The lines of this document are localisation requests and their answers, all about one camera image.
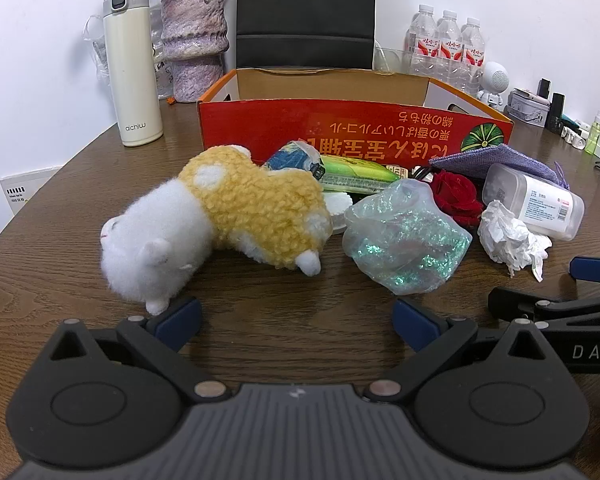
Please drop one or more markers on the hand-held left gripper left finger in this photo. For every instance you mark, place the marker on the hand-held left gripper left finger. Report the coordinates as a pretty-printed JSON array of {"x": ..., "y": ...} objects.
[{"x": 180, "y": 322}]

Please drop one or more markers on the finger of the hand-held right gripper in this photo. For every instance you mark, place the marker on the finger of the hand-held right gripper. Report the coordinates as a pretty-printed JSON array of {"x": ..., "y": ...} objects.
[
  {"x": 580, "y": 320},
  {"x": 597, "y": 269}
]

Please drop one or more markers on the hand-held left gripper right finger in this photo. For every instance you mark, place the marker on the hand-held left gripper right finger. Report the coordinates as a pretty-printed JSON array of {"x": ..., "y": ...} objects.
[{"x": 417, "y": 325}]

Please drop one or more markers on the iridescent plastic bag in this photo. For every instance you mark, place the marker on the iridescent plastic bag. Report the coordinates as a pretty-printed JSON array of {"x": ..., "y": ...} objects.
[{"x": 405, "y": 240}]

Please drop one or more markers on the translucent jar white label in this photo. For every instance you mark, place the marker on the translucent jar white label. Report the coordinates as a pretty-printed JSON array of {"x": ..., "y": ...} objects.
[{"x": 535, "y": 205}]

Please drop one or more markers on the white tissue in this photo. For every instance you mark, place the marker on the white tissue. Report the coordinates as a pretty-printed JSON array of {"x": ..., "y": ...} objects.
[{"x": 510, "y": 237}]

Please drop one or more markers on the white round lid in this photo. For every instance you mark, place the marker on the white round lid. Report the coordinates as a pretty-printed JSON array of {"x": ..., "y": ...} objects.
[{"x": 341, "y": 222}]

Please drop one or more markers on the red fabric rose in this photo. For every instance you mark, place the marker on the red fabric rose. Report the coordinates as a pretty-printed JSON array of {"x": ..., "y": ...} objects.
[{"x": 455, "y": 197}]

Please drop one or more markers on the yellow and white plush toy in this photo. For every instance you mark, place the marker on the yellow and white plush toy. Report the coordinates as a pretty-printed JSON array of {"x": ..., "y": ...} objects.
[{"x": 240, "y": 200}]

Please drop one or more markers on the purple cloth pouch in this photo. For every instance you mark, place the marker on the purple cloth pouch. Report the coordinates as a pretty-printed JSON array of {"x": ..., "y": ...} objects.
[{"x": 500, "y": 157}]

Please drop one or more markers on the green tissue pack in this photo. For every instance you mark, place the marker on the green tissue pack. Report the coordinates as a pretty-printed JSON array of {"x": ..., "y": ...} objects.
[{"x": 360, "y": 175}]

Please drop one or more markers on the blue packet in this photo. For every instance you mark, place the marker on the blue packet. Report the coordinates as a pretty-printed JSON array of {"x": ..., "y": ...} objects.
[{"x": 290, "y": 160}]

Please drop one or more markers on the orange cardboard box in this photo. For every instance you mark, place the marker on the orange cardboard box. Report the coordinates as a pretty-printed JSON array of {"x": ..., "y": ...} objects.
[{"x": 330, "y": 120}]

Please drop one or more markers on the wooden desktop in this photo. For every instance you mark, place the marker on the wooden desktop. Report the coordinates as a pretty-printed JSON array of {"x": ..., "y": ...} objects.
[{"x": 280, "y": 310}]

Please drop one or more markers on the green spray bottle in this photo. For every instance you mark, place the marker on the green spray bottle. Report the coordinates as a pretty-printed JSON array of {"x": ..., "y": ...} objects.
[{"x": 594, "y": 135}]

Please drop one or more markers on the white small clips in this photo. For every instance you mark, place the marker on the white small clips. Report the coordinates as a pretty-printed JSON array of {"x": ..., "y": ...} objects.
[{"x": 575, "y": 134}]

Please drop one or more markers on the teal small item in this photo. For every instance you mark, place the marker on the teal small item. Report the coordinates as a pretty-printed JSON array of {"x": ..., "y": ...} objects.
[{"x": 569, "y": 121}]

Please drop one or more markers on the white barcode carton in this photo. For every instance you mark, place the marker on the white barcode carton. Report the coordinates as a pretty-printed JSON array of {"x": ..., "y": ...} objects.
[{"x": 30, "y": 200}]

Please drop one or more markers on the white robot-shaped speaker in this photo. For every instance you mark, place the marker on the white robot-shaped speaker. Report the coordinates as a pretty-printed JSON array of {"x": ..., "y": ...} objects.
[{"x": 494, "y": 80}]

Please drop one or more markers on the clear water bottle red label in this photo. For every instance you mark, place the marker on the clear water bottle red label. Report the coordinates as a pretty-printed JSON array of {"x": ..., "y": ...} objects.
[
  {"x": 422, "y": 45},
  {"x": 450, "y": 50},
  {"x": 472, "y": 57}
]

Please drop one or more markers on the cream thermos bottle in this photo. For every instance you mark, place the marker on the cream thermos bottle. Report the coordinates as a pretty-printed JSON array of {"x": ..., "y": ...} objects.
[{"x": 132, "y": 70}]

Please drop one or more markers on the clear plastic cup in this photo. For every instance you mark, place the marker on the clear plastic cup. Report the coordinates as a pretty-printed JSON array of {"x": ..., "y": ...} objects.
[{"x": 387, "y": 57}]

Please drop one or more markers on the clear plastic bag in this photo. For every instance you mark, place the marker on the clear plastic bag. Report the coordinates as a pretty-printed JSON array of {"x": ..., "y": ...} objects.
[{"x": 96, "y": 45}]

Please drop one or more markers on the black paper bag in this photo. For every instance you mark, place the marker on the black paper bag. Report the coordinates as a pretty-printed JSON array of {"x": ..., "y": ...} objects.
[{"x": 305, "y": 5}]

